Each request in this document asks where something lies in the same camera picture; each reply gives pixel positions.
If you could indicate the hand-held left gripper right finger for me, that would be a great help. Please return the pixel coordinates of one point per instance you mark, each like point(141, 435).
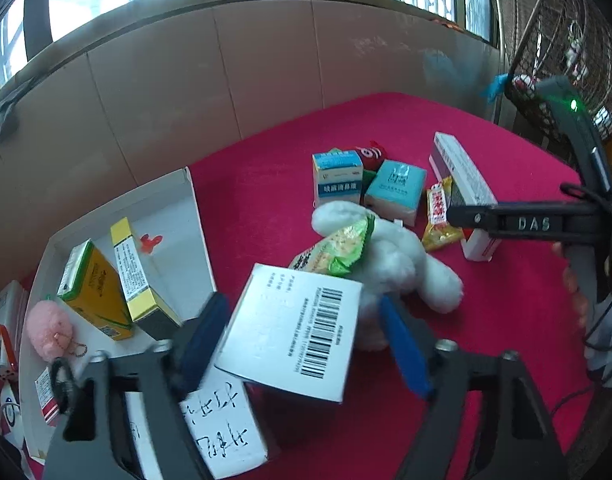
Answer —
point(403, 345)

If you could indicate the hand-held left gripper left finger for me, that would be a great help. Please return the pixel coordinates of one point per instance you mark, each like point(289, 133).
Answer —
point(206, 330)

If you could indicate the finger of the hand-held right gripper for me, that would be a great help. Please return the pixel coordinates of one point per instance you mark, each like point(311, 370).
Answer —
point(473, 217)

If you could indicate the white purple medicine box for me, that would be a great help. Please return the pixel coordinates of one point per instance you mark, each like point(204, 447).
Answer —
point(460, 170)

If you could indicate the white barcode box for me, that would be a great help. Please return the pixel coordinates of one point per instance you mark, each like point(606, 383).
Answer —
point(296, 330)

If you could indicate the white cardboard tray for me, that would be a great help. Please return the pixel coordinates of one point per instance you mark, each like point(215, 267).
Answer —
point(171, 210)

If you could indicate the person's right hand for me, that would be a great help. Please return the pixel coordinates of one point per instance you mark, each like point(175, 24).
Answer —
point(574, 295)

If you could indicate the red yellow snack packet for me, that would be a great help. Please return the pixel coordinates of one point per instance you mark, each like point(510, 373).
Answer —
point(438, 205)

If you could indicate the white plush rabbit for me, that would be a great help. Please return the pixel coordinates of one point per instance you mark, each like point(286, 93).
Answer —
point(405, 260)

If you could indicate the teal tissue pack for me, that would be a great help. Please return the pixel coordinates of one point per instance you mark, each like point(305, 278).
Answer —
point(395, 190)

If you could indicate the yellow white box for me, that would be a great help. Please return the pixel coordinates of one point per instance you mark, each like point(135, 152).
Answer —
point(133, 270)

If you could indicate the white handwritten note card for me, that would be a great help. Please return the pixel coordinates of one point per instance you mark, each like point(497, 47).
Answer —
point(221, 425)

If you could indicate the small orange toy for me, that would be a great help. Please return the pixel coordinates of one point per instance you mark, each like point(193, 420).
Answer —
point(150, 242)

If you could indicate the green snack packet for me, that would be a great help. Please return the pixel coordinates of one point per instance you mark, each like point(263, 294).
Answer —
point(336, 250)

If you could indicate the yellow green box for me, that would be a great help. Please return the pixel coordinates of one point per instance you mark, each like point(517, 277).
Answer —
point(93, 285)

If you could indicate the red white patterned cushion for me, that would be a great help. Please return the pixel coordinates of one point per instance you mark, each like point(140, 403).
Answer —
point(528, 90)

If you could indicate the blue white medicine box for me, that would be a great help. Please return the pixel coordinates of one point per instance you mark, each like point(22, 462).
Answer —
point(336, 180)

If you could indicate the pink textured mat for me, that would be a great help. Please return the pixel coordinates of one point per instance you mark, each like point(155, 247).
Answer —
point(266, 200)

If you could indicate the pale blue cloth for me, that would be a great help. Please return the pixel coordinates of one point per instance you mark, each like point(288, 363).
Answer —
point(608, 355)

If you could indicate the red white small packet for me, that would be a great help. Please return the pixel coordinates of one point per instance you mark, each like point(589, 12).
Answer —
point(47, 395)

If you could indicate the white flat box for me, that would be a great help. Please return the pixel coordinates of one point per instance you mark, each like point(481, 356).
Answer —
point(11, 310)

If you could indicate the brown cardboard sheet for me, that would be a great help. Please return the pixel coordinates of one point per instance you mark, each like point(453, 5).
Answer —
point(236, 75)

